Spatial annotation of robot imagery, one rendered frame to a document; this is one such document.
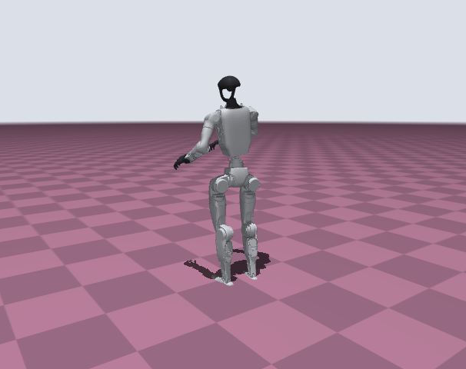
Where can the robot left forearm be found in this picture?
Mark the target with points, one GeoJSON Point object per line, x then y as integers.
{"type": "Point", "coordinates": [193, 154]}

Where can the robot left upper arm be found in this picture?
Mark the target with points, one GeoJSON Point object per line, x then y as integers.
{"type": "Point", "coordinates": [209, 126]}

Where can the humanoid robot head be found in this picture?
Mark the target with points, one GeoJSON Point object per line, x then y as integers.
{"type": "Point", "coordinates": [230, 83]}

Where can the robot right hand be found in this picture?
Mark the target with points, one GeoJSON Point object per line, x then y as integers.
{"type": "Point", "coordinates": [213, 145]}

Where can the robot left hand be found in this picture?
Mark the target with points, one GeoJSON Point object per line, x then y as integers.
{"type": "Point", "coordinates": [180, 161]}

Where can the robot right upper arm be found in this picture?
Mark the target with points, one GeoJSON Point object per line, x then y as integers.
{"type": "Point", "coordinates": [254, 122]}

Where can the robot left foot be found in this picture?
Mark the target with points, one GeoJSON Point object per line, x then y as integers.
{"type": "Point", "coordinates": [219, 278]}

